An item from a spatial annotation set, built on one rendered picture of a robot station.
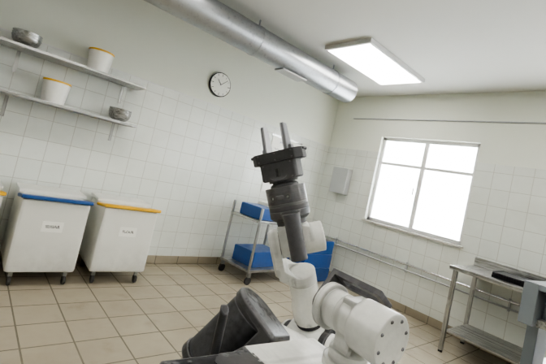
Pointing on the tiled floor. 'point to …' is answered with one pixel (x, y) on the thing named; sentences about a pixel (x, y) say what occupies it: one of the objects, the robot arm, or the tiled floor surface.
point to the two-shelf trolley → (252, 249)
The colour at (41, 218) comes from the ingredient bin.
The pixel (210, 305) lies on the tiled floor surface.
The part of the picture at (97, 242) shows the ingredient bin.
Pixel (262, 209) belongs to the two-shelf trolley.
